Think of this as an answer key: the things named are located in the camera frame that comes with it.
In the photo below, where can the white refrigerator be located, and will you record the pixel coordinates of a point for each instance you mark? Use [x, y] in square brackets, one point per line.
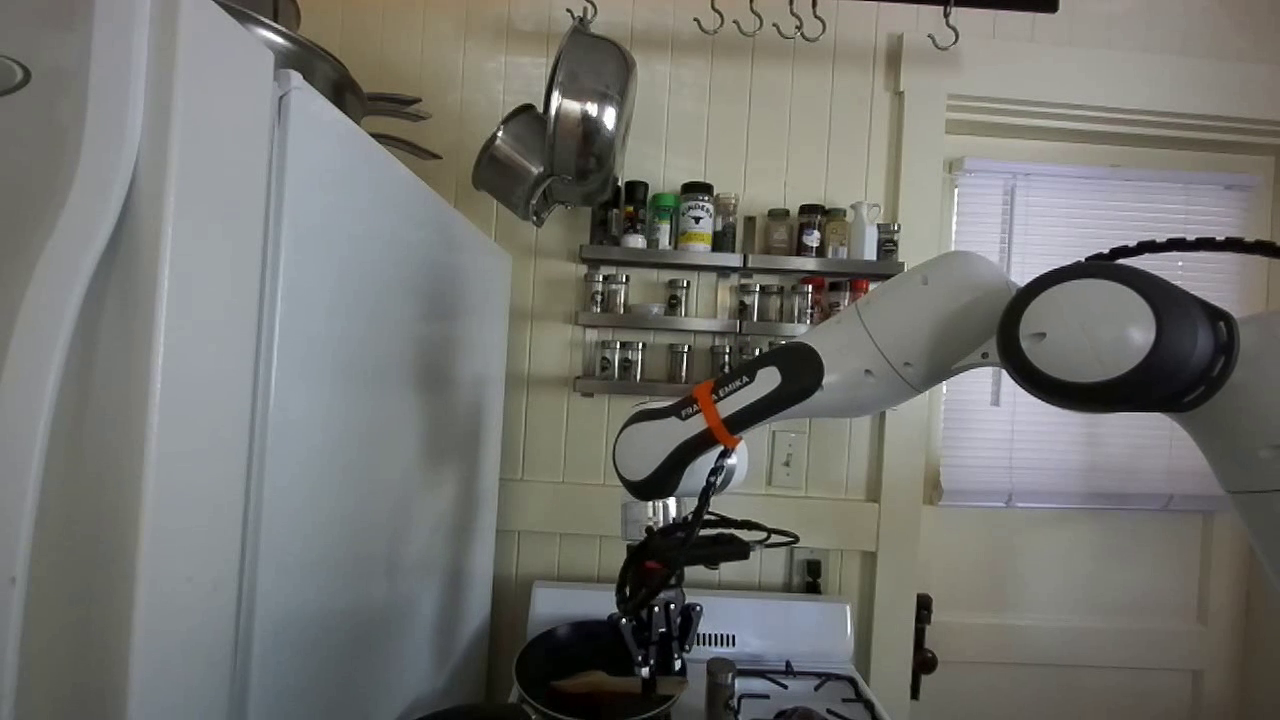
[267, 403]

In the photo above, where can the green spice bottle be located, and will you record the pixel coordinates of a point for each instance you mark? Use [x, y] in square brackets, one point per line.
[662, 224]

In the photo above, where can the black lid spice bottle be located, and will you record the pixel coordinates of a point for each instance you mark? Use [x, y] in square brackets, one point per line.
[635, 221]

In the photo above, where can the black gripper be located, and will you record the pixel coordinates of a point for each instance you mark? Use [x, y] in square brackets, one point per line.
[651, 575]

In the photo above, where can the white plastic bottle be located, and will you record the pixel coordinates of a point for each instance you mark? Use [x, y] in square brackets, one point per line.
[865, 235]

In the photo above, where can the small metal cylinder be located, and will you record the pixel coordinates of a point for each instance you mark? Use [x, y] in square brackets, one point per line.
[720, 687]

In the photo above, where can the metal spice rack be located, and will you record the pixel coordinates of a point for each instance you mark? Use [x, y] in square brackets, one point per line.
[734, 260]

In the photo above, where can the black frying pan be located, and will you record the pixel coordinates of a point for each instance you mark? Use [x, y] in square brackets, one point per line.
[561, 661]

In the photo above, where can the large black burner grate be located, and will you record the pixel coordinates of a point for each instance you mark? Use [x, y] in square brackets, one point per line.
[800, 693]

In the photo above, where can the white gas stove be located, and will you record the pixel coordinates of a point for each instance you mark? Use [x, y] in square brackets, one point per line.
[775, 623]

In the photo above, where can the white panel door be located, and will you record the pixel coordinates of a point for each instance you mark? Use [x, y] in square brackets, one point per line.
[1065, 602]

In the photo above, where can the white wall outlet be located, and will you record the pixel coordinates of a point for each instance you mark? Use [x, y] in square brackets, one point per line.
[806, 567]

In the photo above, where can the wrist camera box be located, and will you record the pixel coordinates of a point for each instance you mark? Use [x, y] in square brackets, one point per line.
[734, 543]

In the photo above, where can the red spice jar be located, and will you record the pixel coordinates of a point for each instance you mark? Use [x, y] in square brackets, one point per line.
[840, 297]

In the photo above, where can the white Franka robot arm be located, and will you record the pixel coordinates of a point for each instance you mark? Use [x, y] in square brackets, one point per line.
[906, 334]

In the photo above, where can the metal ceiling hook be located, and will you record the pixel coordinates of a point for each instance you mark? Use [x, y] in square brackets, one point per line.
[580, 14]
[945, 24]
[710, 16]
[815, 21]
[750, 16]
[786, 16]

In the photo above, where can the white window blind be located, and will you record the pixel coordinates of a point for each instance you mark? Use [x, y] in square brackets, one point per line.
[1104, 334]

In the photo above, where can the small hanging steel pot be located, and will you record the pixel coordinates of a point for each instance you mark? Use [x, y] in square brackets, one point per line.
[513, 164]

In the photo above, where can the white label spice jar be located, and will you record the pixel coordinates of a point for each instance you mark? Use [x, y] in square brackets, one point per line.
[698, 221]

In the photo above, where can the large hanging steel pot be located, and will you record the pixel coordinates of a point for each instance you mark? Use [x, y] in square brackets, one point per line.
[594, 113]

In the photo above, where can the white light switch plate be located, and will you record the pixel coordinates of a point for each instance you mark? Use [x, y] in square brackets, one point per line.
[788, 458]

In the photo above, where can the dark lid spice jar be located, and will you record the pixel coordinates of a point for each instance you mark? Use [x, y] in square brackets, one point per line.
[810, 230]

